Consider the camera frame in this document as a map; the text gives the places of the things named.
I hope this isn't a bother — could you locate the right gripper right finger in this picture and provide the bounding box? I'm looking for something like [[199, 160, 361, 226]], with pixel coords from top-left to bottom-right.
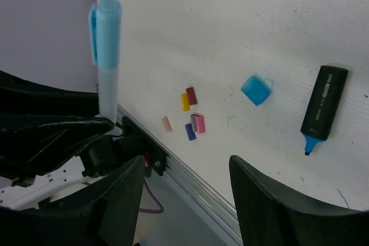
[[229, 155, 368, 245]]

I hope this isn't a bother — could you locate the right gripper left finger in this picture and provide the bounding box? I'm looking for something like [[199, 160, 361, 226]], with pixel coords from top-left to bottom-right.
[[48, 156, 145, 245]]

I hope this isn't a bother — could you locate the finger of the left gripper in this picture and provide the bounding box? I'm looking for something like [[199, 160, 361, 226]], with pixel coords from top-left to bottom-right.
[[1, 113, 114, 176], [1, 71, 99, 116]]

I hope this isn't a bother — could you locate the peach pen cap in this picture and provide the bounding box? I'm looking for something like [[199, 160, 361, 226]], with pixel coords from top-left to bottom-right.
[[161, 116, 172, 132]]

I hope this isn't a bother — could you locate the blue pen cap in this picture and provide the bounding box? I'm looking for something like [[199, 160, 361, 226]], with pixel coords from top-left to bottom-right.
[[185, 123, 196, 141]]

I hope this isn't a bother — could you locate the light blue highlighter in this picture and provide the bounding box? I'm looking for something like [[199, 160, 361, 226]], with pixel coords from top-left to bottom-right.
[[88, 0, 122, 123]]

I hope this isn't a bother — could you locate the pink pen cap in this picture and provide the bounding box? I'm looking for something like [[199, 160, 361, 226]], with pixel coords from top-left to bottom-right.
[[195, 115, 206, 134]]

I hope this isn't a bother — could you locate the grey pen cap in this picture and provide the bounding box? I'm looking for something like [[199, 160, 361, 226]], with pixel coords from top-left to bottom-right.
[[190, 113, 198, 132]]

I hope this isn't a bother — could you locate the black blue highlighter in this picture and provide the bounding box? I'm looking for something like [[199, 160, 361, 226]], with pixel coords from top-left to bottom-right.
[[300, 65, 349, 156]]

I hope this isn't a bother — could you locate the blue highlighter cap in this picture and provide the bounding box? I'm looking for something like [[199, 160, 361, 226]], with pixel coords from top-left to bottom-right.
[[240, 75, 272, 106]]

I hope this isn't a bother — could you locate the yellow pen cap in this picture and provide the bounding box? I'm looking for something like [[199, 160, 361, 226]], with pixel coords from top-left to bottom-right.
[[181, 93, 190, 112]]

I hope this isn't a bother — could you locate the brown pen cap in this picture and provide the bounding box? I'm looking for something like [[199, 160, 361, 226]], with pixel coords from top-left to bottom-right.
[[186, 86, 198, 105]]

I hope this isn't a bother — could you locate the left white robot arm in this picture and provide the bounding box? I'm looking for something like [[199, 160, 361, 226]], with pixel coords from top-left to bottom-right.
[[1, 72, 145, 209]]

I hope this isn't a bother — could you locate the aluminium mounting rail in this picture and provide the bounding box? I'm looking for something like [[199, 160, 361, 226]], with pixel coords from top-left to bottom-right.
[[118, 106, 243, 245]]

